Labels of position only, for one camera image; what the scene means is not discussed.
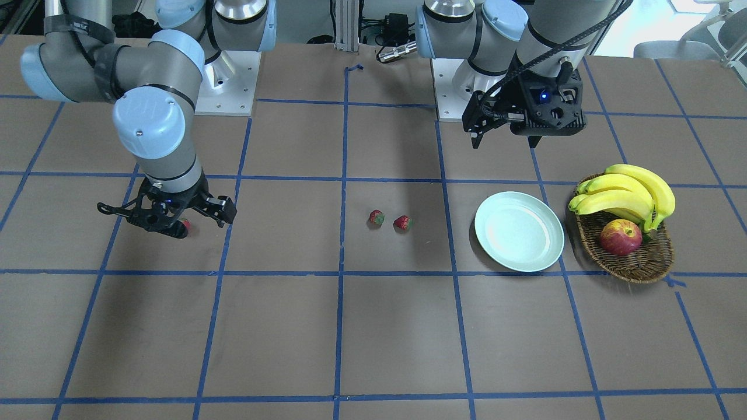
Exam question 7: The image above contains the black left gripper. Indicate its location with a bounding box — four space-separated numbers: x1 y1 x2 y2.
462 67 570 149

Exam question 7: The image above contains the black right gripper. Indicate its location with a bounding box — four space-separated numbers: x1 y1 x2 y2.
125 175 212 239

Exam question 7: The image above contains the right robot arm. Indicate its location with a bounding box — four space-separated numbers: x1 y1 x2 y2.
20 1 277 239

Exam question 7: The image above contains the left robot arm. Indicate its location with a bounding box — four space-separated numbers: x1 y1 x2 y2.
414 1 631 149

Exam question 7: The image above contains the light green plate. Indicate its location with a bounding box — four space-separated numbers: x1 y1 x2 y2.
474 191 564 273

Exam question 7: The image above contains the yellow banana bunch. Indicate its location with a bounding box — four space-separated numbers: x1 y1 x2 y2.
568 164 676 234

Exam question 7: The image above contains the red apple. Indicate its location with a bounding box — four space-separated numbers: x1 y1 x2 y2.
599 219 643 256

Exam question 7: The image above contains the brown wicker basket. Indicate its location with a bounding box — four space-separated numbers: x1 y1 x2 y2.
575 174 675 284

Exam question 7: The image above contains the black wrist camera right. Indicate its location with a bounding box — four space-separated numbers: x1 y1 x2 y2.
204 195 237 227

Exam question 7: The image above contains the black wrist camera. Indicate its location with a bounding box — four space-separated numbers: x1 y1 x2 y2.
204 195 237 227
509 69 587 137

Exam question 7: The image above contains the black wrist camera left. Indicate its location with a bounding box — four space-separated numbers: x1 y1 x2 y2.
509 69 587 137

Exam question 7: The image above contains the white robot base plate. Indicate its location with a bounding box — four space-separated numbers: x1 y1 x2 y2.
196 51 262 117

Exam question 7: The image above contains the aluminium frame post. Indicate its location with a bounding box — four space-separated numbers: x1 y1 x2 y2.
329 1 365 55

